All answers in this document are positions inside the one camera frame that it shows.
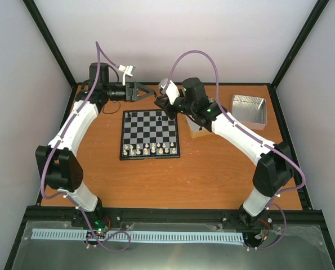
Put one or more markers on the black silver chess board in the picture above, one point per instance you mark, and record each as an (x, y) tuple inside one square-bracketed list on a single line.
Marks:
[(142, 129)]

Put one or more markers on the white king piece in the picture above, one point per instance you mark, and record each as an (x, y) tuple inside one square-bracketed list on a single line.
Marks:
[(153, 148)]

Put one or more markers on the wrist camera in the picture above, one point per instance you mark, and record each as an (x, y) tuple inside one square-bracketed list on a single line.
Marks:
[(127, 72), (164, 86)]

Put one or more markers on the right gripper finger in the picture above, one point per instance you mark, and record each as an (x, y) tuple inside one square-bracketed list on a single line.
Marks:
[(161, 104), (160, 97)]

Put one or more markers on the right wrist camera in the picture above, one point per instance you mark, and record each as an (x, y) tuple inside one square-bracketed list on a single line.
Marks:
[(164, 86)]

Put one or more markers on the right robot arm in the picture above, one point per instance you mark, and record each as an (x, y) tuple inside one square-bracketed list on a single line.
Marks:
[(272, 161)]

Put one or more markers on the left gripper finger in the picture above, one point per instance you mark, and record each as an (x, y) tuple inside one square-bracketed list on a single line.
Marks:
[(139, 95), (142, 89)]

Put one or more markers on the metal base plate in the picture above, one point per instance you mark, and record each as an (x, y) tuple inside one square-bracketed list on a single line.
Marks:
[(297, 247)]

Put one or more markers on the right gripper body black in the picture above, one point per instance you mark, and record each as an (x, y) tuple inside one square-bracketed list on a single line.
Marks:
[(170, 114)]

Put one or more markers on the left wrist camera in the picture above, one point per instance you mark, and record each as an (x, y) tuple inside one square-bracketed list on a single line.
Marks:
[(127, 72)]

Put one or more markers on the light blue cable duct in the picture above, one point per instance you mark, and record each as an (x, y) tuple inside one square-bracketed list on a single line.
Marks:
[(141, 236)]

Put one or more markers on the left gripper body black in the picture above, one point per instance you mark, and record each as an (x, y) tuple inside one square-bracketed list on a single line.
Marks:
[(126, 96)]

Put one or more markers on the yellow metal tin box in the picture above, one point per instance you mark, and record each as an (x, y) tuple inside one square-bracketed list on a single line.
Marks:
[(202, 113)]

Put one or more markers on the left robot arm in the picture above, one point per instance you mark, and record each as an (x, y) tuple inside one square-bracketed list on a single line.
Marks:
[(57, 162)]

